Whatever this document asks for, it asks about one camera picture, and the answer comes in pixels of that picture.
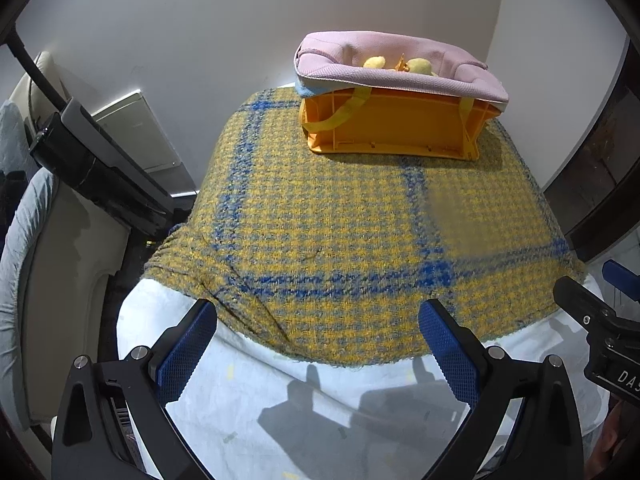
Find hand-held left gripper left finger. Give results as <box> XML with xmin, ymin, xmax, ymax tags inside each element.
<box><xmin>51</xmin><ymin>298</ymin><xmax>219</xmax><ymax>480</ymax></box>

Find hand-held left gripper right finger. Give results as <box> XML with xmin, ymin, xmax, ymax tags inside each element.
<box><xmin>418</xmin><ymin>299</ymin><xmax>586</xmax><ymax>480</ymax></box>

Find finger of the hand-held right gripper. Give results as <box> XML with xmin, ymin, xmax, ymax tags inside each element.
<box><xmin>602</xmin><ymin>260</ymin><xmax>640</xmax><ymax>305</ymax></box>
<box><xmin>553</xmin><ymin>276</ymin><xmax>640</xmax><ymax>333</ymax></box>

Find orange plastic crate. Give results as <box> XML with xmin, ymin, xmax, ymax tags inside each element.
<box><xmin>299</xmin><ymin>86</ymin><xmax>501</xmax><ymax>162</ymax></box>

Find pink fabric bag yellow handles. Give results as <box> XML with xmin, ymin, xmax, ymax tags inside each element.
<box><xmin>293</xmin><ymin>31</ymin><xmax>510</xmax><ymax>134</ymax></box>

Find yellow duck plush green scarf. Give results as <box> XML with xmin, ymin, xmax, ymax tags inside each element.
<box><xmin>394</xmin><ymin>54</ymin><xmax>442</xmax><ymax>77</ymax></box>

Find person's right forearm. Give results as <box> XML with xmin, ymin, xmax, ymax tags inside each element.
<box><xmin>596</xmin><ymin>401</ymin><xmax>640</xmax><ymax>480</ymax></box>

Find dark wooden furniture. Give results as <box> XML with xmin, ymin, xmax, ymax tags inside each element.
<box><xmin>542</xmin><ymin>35</ymin><xmax>640</xmax><ymax>264</ymax></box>

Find white sheet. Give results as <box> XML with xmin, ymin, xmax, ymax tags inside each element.
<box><xmin>116</xmin><ymin>270</ymin><xmax>617</xmax><ymax>480</ymax></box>

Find cream upholstered chair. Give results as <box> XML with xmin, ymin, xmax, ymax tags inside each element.
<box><xmin>0</xmin><ymin>50</ymin><xmax>133</xmax><ymax>433</ymax></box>

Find yellow blue woven blanket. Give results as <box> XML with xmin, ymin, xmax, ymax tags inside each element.
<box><xmin>142</xmin><ymin>87</ymin><xmax>587</xmax><ymax>367</ymax></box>

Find grey cloth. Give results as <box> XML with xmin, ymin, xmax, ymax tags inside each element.
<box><xmin>0</xmin><ymin>100</ymin><xmax>59</xmax><ymax>429</ymax></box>

